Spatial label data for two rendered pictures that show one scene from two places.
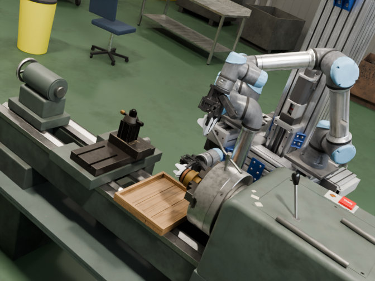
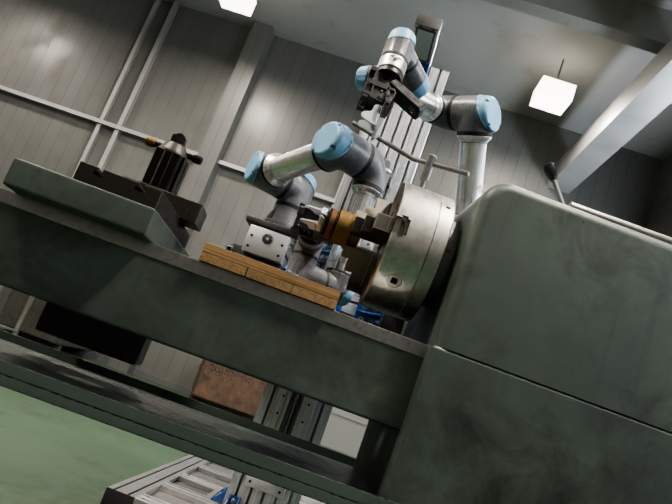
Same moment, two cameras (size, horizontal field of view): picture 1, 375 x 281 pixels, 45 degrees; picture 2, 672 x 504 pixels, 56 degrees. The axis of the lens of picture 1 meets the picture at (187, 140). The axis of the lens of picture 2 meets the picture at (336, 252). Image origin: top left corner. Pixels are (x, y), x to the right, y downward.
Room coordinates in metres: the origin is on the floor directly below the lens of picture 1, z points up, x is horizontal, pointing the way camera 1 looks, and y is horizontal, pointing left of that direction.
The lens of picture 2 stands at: (0.44, 0.67, 0.71)
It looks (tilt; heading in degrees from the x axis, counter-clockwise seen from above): 12 degrees up; 330
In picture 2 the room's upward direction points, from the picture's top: 20 degrees clockwise
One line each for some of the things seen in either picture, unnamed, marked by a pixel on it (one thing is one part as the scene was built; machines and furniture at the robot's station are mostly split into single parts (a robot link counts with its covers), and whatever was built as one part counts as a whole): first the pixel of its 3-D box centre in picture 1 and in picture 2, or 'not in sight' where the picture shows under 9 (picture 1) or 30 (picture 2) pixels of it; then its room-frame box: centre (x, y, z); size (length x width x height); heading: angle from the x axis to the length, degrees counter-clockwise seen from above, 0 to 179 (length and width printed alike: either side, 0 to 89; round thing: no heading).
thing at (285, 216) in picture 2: not in sight; (286, 220); (2.44, -0.25, 1.21); 0.15 x 0.15 x 0.10
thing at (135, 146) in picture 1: (129, 144); (162, 204); (2.01, 0.28, 1.00); 0.20 x 0.10 x 0.05; 61
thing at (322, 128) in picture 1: (326, 134); not in sight; (2.15, -0.66, 1.33); 0.13 x 0.12 x 0.14; 20
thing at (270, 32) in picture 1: (269, 29); (55, 318); (9.47, -0.89, 0.38); 1.09 x 0.90 x 0.75; 145
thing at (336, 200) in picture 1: (338, 206); not in sight; (1.65, -0.69, 1.23); 0.13 x 0.08 x 0.06; 61
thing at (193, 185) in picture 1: (193, 193); (378, 227); (1.62, -0.10, 1.09); 0.12 x 0.11 x 0.05; 151
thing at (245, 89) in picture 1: (249, 90); (296, 189); (2.44, -0.24, 1.33); 0.13 x 0.12 x 0.14; 93
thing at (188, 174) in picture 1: (191, 180); (343, 228); (1.73, -0.07, 1.08); 0.09 x 0.09 x 0.09; 61
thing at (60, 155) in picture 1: (109, 155); (112, 226); (2.01, 0.37, 0.89); 0.53 x 0.30 x 0.06; 151
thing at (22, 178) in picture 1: (30, 188); not in sight; (2.25, 0.84, 0.34); 0.44 x 0.40 x 0.68; 151
